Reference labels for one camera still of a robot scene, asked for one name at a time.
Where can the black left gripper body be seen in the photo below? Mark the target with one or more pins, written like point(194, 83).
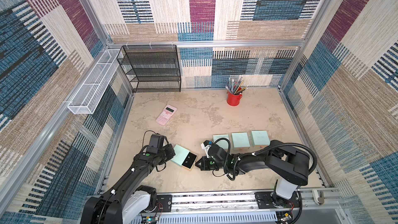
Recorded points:
point(166, 154)

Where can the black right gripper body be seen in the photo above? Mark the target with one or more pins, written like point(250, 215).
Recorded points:
point(204, 163)

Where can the mint drawer jewelry box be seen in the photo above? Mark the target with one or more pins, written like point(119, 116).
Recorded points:
point(260, 138)

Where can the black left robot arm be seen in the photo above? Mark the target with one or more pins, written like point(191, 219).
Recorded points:
point(127, 198)

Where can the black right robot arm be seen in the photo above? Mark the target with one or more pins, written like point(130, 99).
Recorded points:
point(293, 162)

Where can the pink calculator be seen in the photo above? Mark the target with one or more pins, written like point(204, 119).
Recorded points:
point(167, 113)

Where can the red pencil cup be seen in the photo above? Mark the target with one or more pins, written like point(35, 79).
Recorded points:
point(233, 99)

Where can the pencils bundle in cup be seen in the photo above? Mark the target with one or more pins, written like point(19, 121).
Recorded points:
point(235, 87)

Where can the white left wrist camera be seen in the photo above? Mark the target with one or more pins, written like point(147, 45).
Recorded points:
point(156, 144)

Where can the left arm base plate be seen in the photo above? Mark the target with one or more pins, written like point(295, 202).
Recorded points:
point(164, 203)

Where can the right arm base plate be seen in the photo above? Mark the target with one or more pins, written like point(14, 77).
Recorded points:
point(269, 200)

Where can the black wire shelf rack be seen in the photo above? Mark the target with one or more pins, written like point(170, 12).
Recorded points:
point(151, 68)

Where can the white mesh wall basket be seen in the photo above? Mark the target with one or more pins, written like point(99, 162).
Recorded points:
point(89, 94)

